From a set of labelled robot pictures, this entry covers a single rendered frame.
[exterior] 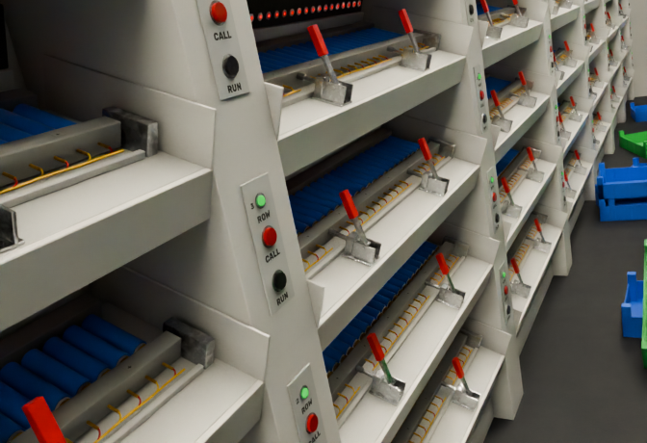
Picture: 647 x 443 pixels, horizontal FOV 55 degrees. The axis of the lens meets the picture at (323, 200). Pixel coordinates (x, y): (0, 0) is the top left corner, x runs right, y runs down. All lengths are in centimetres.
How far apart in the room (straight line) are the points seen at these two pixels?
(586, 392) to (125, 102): 117
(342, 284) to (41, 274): 38
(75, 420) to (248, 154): 25
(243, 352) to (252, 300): 5
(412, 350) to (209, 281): 45
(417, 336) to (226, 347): 45
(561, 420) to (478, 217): 45
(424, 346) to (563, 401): 55
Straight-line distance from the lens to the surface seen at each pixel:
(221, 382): 57
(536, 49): 181
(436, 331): 99
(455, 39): 112
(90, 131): 50
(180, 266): 57
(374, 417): 82
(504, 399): 136
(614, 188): 236
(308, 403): 63
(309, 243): 73
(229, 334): 56
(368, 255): 75
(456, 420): 113
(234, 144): 53
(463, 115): 114
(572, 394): 146
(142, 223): 46
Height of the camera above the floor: 82
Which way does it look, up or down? 15 degrees down
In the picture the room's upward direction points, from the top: 11 degrees counter-clockwise
